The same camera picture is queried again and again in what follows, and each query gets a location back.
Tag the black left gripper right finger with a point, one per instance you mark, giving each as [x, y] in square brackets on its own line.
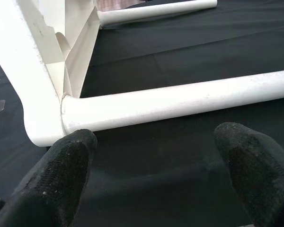
[262, 179]

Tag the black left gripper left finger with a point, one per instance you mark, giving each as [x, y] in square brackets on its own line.
[52, 184]

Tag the white plastic table top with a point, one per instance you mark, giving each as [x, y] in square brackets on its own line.
[26, 71]

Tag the black tablecloth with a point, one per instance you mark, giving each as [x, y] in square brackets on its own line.
[180, 47]

